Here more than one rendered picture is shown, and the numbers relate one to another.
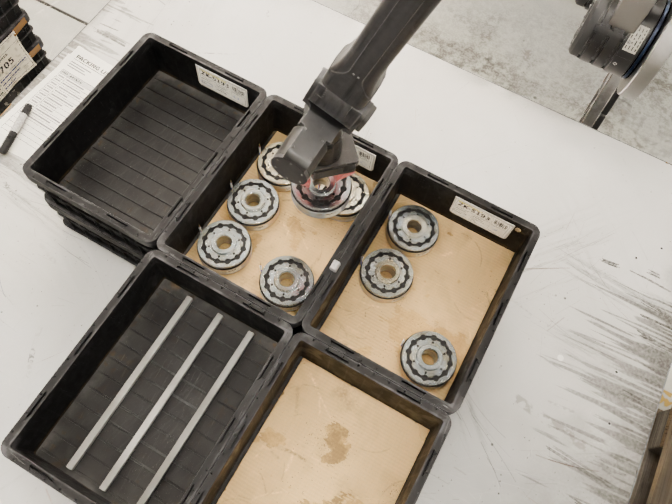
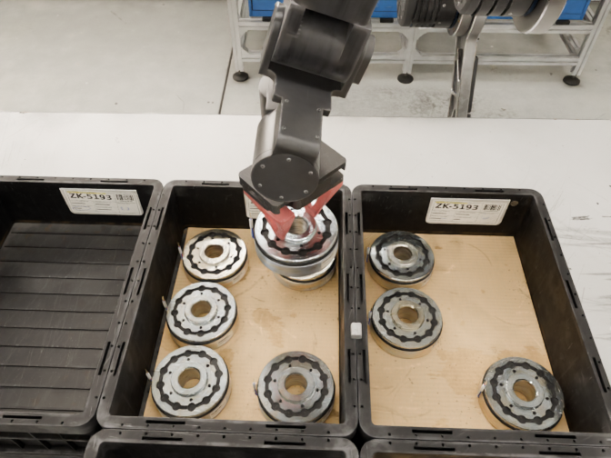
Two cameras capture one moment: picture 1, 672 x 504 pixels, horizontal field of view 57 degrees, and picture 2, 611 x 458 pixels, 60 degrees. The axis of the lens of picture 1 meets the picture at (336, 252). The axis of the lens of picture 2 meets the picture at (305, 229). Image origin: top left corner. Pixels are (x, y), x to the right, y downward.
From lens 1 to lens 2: 0.47 m
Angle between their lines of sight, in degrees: 19
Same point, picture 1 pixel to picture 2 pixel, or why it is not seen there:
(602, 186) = (521, 158)
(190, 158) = (95, 300)
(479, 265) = (490, 264)
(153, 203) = (67, 376)
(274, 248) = (255, 356)
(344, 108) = (336, 39)
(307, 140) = (297, 114)
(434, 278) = (455, 300)
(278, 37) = (138, 155)
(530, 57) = not seen: hidden behind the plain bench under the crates
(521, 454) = not seen: outside the picture
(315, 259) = (312, 344)
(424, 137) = not seen: hidden behind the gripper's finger
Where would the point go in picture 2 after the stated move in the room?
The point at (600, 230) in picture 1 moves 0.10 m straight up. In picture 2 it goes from (549, 194) to (566, 160)
